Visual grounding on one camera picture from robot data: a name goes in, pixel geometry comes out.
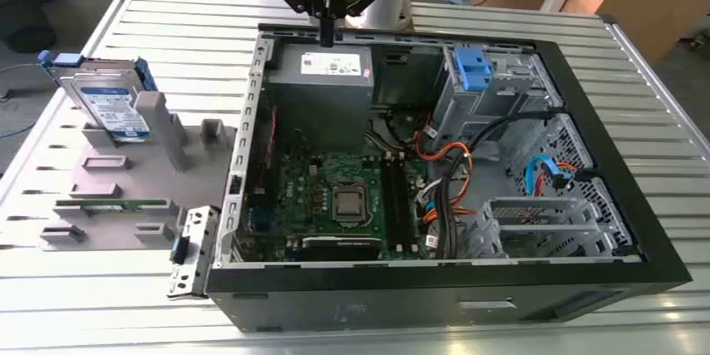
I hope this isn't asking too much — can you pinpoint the grey power supply unit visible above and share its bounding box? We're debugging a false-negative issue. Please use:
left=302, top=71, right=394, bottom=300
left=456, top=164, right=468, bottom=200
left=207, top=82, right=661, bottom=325
left=265, top=41, right=374, bottom=155

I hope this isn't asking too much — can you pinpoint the blue drive latch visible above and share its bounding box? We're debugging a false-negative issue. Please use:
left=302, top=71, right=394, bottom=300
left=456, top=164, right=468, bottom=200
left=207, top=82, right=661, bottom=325
left=452, top=46, right=496, bottom=92

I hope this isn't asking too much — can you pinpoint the metal drive cage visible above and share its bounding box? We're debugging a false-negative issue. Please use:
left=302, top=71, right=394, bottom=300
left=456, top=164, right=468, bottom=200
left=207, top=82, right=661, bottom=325
left=432, top=45, right=562, bottom=156

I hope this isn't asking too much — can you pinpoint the black graphics card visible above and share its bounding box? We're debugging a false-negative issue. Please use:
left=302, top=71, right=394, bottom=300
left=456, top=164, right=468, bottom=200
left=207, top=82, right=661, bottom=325
left=299, top=234, right=385, bottom=263

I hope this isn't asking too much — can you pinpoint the metal disk bay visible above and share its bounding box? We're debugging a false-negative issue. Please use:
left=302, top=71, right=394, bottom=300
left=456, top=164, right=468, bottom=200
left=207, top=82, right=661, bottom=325
left=465, top=196, right=634, bottom=259

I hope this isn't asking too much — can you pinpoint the blue data wire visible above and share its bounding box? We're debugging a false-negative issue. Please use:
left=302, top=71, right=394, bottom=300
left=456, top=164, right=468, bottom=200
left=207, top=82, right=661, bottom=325
left=524, top=155, right=562, bottom=198

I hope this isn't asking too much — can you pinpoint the black bin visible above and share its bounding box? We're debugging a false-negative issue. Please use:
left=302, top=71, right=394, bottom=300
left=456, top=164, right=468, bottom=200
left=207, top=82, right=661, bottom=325
left=0, top=0, right=61, bottom=55

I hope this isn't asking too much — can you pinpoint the green RAM stick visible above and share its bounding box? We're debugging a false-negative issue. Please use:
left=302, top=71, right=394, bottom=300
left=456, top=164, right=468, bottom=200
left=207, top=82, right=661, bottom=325
left=55, top=199, right=169, bottom=211

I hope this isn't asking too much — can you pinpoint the black PC case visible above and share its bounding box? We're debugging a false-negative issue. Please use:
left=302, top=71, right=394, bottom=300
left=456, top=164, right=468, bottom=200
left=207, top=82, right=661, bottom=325
left=202, top=22, right=694, bottom=334

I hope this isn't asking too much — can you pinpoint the hard disk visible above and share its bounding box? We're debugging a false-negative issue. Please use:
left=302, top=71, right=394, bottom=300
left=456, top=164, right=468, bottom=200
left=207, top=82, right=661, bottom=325
left=36, top=50, right=162, bottom=144

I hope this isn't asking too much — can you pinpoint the black RAM slot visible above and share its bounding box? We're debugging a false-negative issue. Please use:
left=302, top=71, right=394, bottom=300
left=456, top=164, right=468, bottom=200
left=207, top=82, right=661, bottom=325
left=397, top=154, right=418, bottom=253
left=382, top=154, right=402, bottom=254

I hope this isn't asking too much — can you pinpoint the red black fan wire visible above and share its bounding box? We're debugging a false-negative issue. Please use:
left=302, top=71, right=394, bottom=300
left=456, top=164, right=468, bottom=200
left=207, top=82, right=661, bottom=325
left=259, top=105, right=279, bottom=196

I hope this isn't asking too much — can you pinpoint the black cable bundle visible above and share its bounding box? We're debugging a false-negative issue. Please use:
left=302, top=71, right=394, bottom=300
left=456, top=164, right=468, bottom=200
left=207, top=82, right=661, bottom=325
left=436, top=111, right=560, bottom=259

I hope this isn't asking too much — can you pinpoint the metal expansion slot bracket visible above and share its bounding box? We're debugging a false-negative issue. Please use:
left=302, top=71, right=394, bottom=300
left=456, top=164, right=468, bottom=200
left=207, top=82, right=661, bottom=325
left=166, top=205, right=223, bottom=300

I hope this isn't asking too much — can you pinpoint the orange wire bundle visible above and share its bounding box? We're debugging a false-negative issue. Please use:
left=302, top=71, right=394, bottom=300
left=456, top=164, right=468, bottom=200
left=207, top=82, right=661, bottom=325
left=416, top=142, right=478, bottom=227

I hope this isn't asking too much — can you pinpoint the grey parts rack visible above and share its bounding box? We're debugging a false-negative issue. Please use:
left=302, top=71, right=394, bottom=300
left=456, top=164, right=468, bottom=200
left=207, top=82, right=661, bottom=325
left=36, top=91, right=238, bottom=253

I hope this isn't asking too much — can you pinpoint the wooden cabinet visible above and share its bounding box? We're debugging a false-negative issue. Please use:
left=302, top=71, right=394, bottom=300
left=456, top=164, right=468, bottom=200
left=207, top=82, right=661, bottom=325
left=560, top=0, right=710, bottom=65

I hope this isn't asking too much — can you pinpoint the green motherboard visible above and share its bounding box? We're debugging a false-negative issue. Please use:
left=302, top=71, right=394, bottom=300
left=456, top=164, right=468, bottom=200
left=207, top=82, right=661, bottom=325
left=238, top=150, right=440, bottom=263

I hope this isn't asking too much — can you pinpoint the CPU socket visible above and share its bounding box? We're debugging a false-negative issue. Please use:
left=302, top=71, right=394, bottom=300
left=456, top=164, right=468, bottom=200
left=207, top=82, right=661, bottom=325
left=330, top=180, right=371, bottom=229

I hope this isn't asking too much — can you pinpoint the silver CPU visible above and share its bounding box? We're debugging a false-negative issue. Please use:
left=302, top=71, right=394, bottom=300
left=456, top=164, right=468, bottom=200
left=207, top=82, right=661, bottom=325
left=333, top=191, right=367, bottom=215

